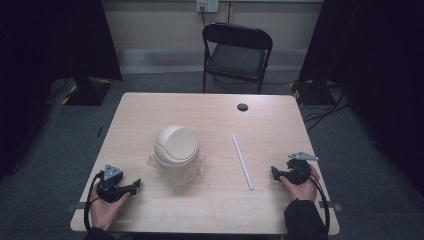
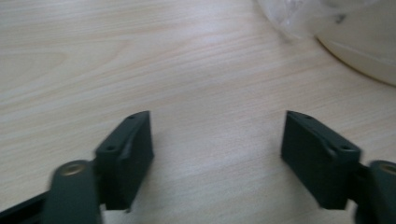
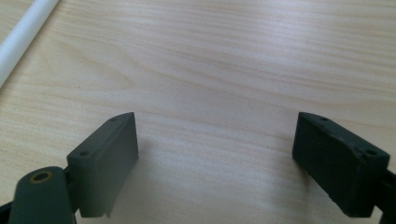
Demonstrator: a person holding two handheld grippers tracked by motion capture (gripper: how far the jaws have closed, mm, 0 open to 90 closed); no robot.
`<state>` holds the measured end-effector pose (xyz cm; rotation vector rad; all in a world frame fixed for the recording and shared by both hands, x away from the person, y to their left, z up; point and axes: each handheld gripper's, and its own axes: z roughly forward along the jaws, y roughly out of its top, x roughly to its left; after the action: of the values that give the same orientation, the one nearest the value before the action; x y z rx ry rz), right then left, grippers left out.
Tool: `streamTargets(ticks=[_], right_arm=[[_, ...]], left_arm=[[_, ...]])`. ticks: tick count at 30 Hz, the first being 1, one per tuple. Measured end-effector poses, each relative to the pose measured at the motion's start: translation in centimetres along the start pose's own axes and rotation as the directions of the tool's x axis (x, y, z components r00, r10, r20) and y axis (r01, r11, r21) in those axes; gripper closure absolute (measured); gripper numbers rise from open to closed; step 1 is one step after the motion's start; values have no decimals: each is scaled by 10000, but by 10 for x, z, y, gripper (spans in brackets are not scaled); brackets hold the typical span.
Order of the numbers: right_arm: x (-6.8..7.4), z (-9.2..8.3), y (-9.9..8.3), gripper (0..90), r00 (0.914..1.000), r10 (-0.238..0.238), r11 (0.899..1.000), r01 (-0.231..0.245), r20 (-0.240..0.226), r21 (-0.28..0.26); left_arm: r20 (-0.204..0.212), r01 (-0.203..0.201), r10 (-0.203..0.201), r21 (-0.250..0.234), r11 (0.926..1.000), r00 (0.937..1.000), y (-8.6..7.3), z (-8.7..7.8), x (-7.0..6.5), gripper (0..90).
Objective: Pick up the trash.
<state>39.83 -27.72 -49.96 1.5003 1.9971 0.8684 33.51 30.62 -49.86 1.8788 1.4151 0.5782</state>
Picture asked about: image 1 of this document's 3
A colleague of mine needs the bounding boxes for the person's left hand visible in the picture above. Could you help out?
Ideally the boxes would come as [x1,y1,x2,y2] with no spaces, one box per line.
[89,185,132,232]

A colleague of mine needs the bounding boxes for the black curtain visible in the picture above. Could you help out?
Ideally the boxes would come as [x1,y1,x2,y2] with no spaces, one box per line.
[298,0,424,198]
[0,0,123,181]

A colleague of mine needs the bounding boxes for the white wall socket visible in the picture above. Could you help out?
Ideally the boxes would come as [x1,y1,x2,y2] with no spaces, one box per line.
[195,0,220,14]

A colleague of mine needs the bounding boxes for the black folding chair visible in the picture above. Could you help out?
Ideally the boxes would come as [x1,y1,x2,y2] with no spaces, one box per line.
[201,21,274,95]

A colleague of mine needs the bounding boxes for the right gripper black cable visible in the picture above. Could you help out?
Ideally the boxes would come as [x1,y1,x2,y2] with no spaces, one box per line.
[294,160,332,233]

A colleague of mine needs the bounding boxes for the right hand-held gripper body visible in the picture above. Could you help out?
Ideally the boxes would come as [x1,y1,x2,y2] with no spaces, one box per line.
[279,151,320,186]

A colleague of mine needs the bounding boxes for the black plugged cable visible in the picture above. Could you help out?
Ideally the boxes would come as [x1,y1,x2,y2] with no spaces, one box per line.
[199,5,208,30]

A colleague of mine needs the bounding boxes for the cream desktop trash can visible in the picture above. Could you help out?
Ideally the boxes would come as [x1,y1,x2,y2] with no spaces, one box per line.
[147,124,206,185]

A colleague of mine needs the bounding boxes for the black floor cables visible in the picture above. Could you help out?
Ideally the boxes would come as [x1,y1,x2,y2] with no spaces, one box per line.
[301,83,351,134]

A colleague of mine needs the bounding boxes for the person's right hand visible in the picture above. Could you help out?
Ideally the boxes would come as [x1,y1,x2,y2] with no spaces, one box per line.
[279,164,321,203]

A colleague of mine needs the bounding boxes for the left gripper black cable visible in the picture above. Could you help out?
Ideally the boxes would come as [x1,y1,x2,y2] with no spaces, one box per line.
[83,170,106,233]

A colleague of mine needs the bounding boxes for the white paper-wrapped straw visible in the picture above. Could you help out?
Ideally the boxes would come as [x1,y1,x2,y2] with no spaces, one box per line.
[231,133,255,191]

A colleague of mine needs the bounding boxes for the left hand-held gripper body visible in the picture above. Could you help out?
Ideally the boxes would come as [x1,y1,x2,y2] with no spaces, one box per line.
[96,164,134,204]

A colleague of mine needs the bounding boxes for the black stand base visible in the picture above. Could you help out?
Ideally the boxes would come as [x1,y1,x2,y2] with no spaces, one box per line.
[289,79,338,107]
[60,77,113,107]

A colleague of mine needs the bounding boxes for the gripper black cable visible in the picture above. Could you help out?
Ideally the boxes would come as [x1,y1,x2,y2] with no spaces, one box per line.
[83,170,106,233]
[294,160,332,233]

